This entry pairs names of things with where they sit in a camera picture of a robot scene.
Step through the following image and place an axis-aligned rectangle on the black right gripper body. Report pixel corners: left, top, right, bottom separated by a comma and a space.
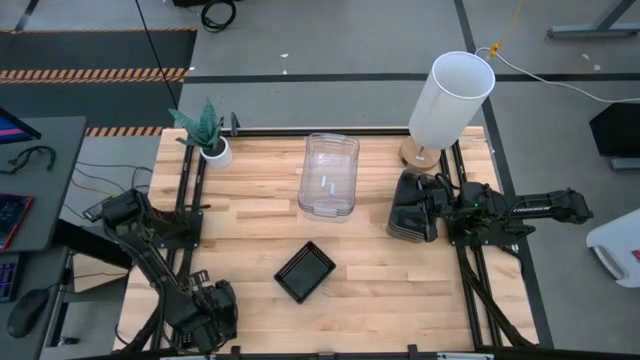
422, 184, 469, 222

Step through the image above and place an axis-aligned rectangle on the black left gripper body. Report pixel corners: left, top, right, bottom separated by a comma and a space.
199, 279, 239, 342

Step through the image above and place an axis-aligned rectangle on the gray plastic bin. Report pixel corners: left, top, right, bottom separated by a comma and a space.
386, 172, 441, 245
388, 168, 444, 240

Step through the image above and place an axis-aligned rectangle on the clear plastic container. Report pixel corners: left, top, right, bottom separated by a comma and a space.
299, 132, 361, 214
298, 134, 359, 219
297, 137, 358, 222

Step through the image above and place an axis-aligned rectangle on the black slotted plastic basket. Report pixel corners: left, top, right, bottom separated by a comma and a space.
273, 240, 337, 305
275, 241, 336, 301

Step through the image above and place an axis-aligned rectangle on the white shade wooden base lamp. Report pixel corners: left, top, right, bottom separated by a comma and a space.
398, 50, 497, 172

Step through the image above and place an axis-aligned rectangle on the green plant in white pot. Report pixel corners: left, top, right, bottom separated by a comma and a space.
168, 98, 234, 170

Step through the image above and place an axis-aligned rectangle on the black computer mouse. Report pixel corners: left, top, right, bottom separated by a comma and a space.
6, 288, 50, 339

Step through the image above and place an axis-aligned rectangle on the gray desk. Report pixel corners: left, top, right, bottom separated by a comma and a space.
0, 116, 87, 254

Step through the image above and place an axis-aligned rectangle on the white plastic object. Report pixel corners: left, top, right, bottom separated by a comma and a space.
585, 208, 640, 289

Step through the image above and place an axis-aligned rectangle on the black box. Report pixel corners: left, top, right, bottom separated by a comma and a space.
588, 102, 640, 159

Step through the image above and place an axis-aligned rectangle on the dark keyboard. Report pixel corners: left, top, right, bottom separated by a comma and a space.
0, 252, 22, 304

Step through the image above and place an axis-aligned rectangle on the red backlit keyboard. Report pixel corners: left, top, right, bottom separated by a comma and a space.
0, 193, 35, 252

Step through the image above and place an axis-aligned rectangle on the gray metal table leg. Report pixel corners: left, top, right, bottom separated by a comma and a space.
546, 0, 640, 40

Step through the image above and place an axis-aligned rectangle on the computer monitor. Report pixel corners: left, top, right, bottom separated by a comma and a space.
0, 107, 43, 146

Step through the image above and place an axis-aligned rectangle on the black mat with hazard stripes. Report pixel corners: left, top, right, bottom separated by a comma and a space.
0, 27, 199, 137

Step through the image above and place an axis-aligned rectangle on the black aluminium table frame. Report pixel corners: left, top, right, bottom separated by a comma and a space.
114, 112, 544, 360

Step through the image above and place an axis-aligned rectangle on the yellow cable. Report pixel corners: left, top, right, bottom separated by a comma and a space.
487, 0, 527, 59

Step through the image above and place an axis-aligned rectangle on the white floor cable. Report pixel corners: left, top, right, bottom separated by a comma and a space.
473, 46, 640, 105

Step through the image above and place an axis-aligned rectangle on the black headset cable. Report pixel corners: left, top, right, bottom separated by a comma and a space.
0, 145, 57, 175

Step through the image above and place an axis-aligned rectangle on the long thin black cable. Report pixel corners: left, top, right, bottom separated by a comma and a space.
134, 0, 180, 110

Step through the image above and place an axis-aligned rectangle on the coiled black cable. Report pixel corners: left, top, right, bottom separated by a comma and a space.
200, 0, 238, 34

